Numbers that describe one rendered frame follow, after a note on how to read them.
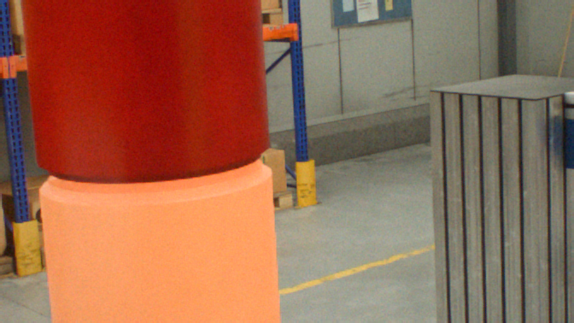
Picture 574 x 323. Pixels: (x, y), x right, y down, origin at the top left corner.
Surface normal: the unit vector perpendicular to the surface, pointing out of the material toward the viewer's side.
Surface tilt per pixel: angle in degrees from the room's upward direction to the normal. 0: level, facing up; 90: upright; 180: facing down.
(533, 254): 90
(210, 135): 90
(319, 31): 90
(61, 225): 90
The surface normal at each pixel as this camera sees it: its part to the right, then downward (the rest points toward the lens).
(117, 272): -0.23, 0.20
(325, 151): 0.63, 0.11
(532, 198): -0.77, 0.16
